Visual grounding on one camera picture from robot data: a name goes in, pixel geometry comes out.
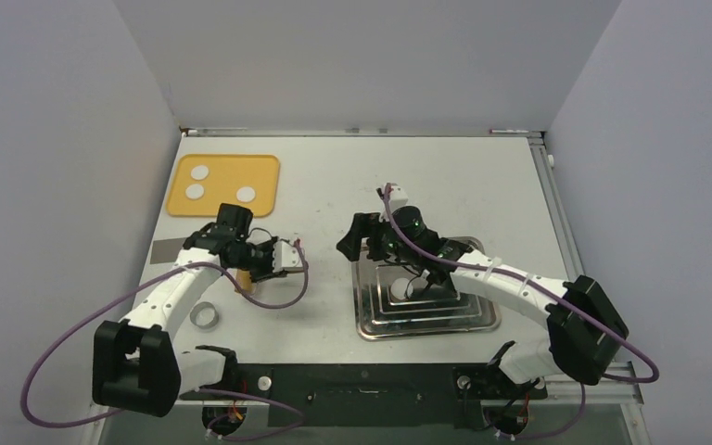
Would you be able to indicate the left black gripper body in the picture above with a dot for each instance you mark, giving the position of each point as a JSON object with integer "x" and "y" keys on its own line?
{"x": 257, "y": 259}

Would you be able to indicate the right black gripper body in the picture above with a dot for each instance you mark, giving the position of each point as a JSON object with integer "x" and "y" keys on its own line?
{"x": 383, "y": 243}

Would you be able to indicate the wooden rolling pin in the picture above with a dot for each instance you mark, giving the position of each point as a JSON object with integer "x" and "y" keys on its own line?
{"x": 244, "y": 282}

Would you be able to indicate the white dough piece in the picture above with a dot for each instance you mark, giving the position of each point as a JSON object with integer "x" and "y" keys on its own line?
{"x": 401, "y": 289}

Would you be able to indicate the stainless steel tray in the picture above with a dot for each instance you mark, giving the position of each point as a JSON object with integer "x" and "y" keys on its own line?
{"x": 431, "y": 310}

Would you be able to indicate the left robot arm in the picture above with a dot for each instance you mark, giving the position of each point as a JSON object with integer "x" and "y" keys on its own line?
{"x": 135, "y": 365}

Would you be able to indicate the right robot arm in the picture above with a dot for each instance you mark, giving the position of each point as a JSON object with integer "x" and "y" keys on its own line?
{"x": 584, "y": 329}

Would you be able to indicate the white dough disc right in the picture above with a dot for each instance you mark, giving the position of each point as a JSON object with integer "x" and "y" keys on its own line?
{"x": 246, "y": 194}

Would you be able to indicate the white dough disc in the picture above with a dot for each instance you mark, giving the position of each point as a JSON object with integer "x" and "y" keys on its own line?
{"x": 194, "y": 191}
{"x": 246, "y": 194}
{"x": 199, "y": 172}

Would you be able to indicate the white dough disc lower left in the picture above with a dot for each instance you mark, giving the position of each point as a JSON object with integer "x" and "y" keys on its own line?
{"x": 194, "y": 191}

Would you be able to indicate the white dough disc upper left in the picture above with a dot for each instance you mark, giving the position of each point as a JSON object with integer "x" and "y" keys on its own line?
{"x": 199, "y": 172}

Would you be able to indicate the yellow plastic tray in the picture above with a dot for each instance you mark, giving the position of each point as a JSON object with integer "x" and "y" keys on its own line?
{"x": 228, "y": 172}

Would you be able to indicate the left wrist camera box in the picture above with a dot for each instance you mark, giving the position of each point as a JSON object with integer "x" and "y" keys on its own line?
{"x": 286, "y": 257}

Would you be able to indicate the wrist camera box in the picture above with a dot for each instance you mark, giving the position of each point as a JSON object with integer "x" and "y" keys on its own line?
{"x": 394, "y": 197}
{"x": 286, "y": 257}

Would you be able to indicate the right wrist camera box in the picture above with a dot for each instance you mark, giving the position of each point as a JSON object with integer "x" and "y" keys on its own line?
{"x": 394, "y": 197}

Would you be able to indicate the metal ring cutter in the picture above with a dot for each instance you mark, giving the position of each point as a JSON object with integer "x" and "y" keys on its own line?
{"x": 204, "y": 316}

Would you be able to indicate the scraper with red handle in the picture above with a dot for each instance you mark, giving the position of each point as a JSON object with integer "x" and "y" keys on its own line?
{"x": 165, "y": 250}

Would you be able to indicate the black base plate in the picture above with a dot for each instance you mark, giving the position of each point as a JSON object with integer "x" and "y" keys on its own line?
{"x": 372, "y": 395}

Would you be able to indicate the aluminium frame rail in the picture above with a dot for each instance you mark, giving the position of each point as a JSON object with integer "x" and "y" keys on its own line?
{"x": 544, "y": 164}

